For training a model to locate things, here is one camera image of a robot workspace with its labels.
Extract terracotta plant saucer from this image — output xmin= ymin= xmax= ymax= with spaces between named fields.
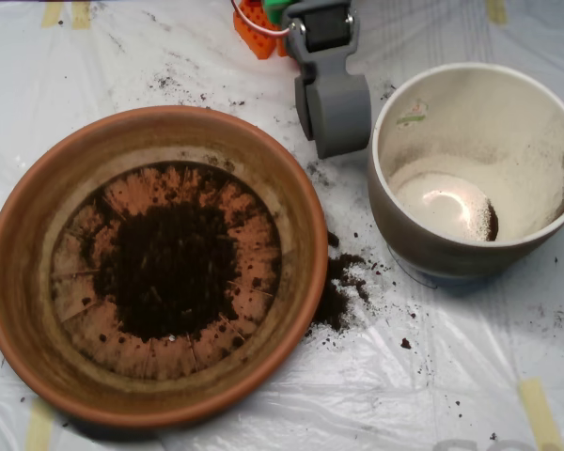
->
xmin=0 ymin=103 xmax=330 ymax=428

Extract white ceramic pot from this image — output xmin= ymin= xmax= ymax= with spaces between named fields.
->
xmin=367 ymin=62 xmax=564 ymax=281

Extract dark soil pile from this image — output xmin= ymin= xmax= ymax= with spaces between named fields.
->
xmin=91 ymin=163 xmax=283 ymax=344

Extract spilled soil heap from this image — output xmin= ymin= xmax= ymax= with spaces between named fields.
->
xmin=308 ymin=229 xmax=372 ymax=334

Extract beige masking tape strip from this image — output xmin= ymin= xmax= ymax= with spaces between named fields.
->
xmin=518 ymin=378 xmax=564 ymax=451
xmin=486 ymin=0 xmax=509 ymax=25
xmin=71 ymin=0 xmax=94 ymax=30
xmin=40 ymin=0 xmax=66 ymax=27
xmin=24 ymin=397 xmax=55 ymax=451

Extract clear plastic cover sheet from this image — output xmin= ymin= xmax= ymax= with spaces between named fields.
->
xmin=0 ymin=0 xmax=564 ymax=451

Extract orange honeycomb robot base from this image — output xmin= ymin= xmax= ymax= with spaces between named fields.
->
xmin=232 ymin=0 xmax=288 ymax=61

